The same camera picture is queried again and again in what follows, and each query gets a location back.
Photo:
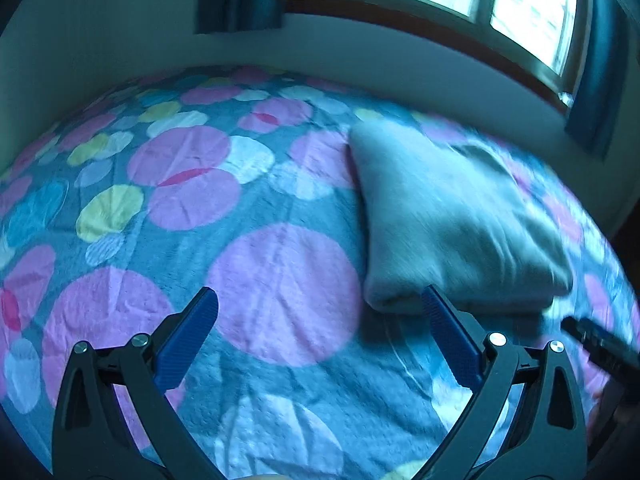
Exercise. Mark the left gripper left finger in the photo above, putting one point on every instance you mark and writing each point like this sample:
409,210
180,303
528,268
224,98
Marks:
90,436

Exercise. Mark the grey garment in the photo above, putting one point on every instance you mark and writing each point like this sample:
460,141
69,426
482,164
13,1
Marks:
452,217

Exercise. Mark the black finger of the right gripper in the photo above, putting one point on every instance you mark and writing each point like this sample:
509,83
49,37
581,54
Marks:
606,351

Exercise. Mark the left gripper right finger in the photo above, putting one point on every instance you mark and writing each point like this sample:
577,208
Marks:
546,438

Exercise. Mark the floral circle-pattern bed cover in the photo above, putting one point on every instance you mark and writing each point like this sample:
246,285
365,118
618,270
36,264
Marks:
239,179

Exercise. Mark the bright window with frame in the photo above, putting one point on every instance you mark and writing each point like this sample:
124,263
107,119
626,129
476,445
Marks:
540,44

